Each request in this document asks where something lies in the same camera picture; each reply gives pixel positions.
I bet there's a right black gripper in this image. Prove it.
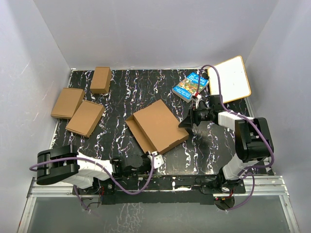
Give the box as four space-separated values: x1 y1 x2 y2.
179 103 214 128

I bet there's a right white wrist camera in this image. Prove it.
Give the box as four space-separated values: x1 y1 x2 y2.
191 93 202 109

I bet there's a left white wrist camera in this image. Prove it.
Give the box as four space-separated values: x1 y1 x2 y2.
148 151 164 169

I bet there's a folded brown cardboard box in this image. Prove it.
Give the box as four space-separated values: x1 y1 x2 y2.
66 100 104 138

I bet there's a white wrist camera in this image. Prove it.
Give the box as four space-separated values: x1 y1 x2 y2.
191 93 202 109
148 151 164 169

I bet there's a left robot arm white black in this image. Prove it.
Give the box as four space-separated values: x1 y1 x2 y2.
32 145 158 194

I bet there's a white board yellow frame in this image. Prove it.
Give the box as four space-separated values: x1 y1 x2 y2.
207 55 251 103

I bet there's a blue Treehouse book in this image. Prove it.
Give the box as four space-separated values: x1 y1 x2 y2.
172 72 199 103

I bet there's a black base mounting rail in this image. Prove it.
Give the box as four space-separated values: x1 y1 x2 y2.
78 175 246 205

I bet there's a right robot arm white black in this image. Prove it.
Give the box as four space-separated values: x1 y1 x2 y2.
178 95 274 193

